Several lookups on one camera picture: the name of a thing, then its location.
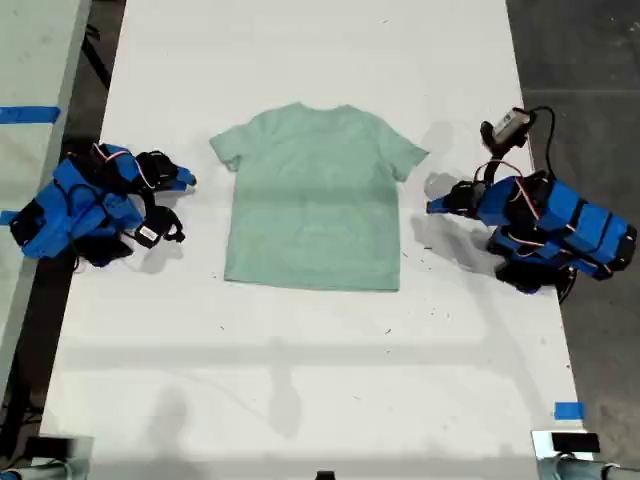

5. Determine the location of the pale green T-shirt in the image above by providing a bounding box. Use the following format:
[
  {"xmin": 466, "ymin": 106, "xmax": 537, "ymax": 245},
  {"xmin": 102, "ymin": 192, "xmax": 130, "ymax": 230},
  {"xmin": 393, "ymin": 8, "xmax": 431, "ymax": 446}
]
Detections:
[{"xmin": 208, "ymin": 101, "xmax": 431, "ymax": 294}]

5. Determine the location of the grey pipe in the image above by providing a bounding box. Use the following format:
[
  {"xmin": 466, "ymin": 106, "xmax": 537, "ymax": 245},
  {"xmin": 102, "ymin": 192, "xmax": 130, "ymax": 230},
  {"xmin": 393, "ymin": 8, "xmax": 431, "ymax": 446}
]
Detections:
[
  {"xmin": 542, "ymin": 457, "xmax": 640, "ymax": 480},
  {"xmin": 0, "ymin": 459, "xmax": 71, "ymax": 480}
]

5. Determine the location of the blue tape patch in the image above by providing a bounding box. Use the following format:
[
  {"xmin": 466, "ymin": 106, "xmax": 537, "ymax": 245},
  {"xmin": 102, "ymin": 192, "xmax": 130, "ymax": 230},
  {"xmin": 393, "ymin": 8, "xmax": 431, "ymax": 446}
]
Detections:
[{"xmin": 554, "ymin": 401, "xmax": 585, "ymax": 421}]

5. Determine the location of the silver metal plate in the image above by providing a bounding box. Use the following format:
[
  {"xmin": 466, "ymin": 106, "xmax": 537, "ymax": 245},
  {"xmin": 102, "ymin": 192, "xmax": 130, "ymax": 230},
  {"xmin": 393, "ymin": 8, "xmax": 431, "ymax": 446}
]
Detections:
[{"xmin": 530, "ymin": 429, "xmax": 596, "ymax": 480}]

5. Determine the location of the black base cable loop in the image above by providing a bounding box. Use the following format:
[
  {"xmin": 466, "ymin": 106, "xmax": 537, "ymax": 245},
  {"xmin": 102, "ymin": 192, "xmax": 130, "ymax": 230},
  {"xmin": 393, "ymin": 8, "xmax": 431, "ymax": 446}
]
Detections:
[{"xmin": 557, "ymin": 267, "xmax": 581, "ymax": 306}]

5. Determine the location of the black camera cable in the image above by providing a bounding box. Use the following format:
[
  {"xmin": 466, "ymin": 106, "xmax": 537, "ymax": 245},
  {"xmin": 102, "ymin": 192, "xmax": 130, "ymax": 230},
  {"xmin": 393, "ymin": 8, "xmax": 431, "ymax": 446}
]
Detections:
[{"xmin": 529, "ymin": 104, "xmax": 557, "ymax": 176}]

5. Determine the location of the long blue tape strip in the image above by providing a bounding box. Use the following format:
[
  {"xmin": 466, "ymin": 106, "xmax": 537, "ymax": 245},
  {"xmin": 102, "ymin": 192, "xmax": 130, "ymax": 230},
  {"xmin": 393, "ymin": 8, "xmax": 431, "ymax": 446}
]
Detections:
[{"xmin": 0, "ymin": 106, "xmax": 62, "ymax": 125}]

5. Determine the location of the black camera box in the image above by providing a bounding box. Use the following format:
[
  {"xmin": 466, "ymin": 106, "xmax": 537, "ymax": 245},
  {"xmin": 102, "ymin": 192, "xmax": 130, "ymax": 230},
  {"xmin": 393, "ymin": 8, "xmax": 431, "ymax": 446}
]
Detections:
[
  {"xmin": 130, "ymin": 206, "xmax": 187, "ymax": 250},
  {"xmin": 479, "ymin": 106, "xmax": 539, "ymax": 151}
]

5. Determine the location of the small black box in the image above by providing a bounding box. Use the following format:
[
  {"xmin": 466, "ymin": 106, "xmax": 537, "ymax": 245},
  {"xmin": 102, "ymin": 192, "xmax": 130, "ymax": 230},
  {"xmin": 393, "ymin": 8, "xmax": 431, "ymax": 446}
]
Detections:
[
  {"xmin": 24, "ymin": 436, "xmax": 74, "ymax": 459},
  {"xmin": 551, "ymin": 432, "xmax": 601, "ymax": 454}
]

